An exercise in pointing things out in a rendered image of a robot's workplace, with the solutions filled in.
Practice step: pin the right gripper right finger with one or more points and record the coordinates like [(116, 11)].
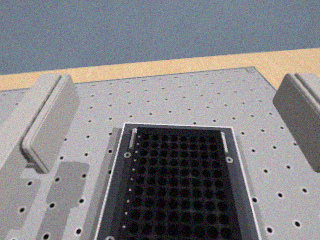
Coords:
[(297, 100)]

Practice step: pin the black well plate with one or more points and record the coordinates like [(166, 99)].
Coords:
[(173, 170)]

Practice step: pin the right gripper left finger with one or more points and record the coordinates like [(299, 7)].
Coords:
[(34, 133)]

